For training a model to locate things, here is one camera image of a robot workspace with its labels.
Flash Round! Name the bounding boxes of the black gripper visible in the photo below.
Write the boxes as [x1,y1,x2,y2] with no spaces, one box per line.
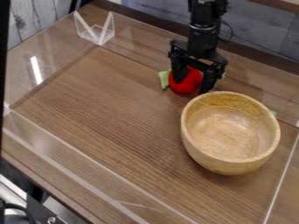
[168,39,228,95]

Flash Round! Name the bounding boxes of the red felt fruit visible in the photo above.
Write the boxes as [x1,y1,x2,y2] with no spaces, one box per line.
[159,66,203,95]

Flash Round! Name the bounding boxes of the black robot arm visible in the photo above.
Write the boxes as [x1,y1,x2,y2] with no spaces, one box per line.
[168,0,228,95]

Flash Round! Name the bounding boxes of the light wooden bowl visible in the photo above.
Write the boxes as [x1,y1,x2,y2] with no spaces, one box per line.
[182,91,282,176]

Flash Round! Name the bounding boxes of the clear acrylic tray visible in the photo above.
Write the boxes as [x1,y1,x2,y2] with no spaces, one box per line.
[3,16,299,224]

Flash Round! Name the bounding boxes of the black metal clamp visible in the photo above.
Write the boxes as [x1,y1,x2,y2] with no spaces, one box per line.
[0,185,68,224]

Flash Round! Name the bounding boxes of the black cable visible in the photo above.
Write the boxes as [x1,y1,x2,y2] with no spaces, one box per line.
[218,18,235,42]

